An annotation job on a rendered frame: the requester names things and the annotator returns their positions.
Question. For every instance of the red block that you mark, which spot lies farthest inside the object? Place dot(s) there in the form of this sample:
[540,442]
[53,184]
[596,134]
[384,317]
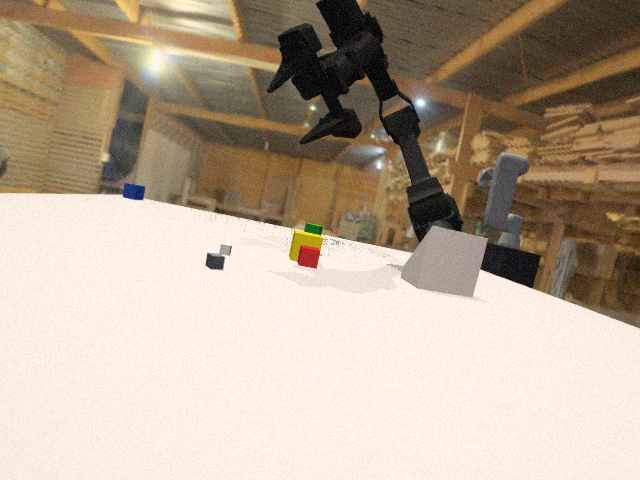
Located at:
[308,256]

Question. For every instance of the green block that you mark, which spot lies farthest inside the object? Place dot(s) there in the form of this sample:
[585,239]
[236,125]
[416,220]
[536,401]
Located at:
[314,229]

